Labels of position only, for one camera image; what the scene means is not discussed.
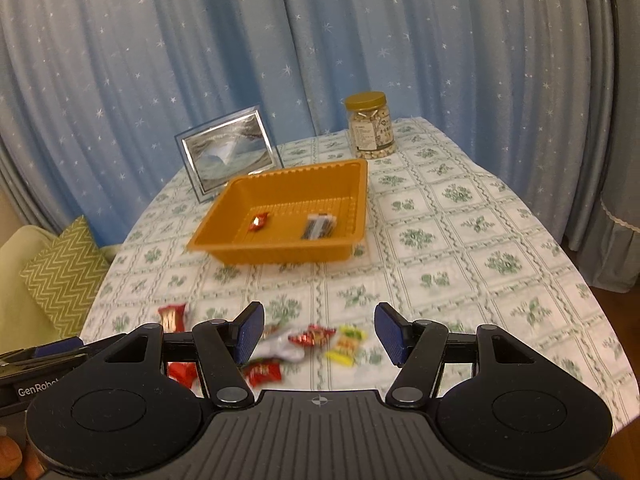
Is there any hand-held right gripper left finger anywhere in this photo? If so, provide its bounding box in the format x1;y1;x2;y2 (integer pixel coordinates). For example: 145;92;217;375
89;301;266;409

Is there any red twisted wrapper candy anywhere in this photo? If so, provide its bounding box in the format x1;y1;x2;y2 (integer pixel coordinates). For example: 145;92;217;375
287;324;337;349

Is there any clear jar with gold lid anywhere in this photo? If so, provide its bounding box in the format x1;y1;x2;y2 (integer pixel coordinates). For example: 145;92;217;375
344;91;397;160

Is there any green zigzag cushion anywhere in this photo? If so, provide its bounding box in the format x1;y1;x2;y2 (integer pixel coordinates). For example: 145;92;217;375
19;215;114;339

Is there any plain red snack packet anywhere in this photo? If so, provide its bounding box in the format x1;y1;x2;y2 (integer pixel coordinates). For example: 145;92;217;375
167;360;199;389

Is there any light green sofa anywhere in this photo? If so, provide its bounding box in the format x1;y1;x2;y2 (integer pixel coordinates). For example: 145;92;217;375
0;225;124;356

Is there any dark snack packet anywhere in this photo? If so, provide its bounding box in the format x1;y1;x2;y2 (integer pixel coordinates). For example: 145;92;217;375
301;213;337;240

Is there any blue star print curtain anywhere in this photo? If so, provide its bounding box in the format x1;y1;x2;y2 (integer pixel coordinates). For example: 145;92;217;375
0;0;618;256

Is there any yellow green wrapped candy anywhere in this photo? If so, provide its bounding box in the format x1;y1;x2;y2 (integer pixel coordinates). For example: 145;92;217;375
325;325;369;367

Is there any silver green snack packet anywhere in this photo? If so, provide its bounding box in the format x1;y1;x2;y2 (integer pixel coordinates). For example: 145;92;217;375
257;325;306;363

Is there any person's left hand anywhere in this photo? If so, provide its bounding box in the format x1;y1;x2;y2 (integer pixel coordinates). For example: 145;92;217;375
0;427;45;480

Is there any red gold snack packet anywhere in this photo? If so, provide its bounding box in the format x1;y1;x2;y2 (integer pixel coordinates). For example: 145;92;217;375
158;303;190;334

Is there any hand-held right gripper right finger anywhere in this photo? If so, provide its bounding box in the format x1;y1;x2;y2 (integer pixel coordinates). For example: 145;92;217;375
374;302;552;409

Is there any glass sand picture frame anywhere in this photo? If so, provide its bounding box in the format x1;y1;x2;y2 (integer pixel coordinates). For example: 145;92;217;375
174;105;285;204

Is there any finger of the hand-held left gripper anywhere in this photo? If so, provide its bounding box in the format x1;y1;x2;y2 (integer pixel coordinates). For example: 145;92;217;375
34;337;86;358
0;352;90;377

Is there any orange plastic tray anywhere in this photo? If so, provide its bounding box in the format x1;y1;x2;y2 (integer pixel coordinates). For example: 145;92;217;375
186;158;370;266

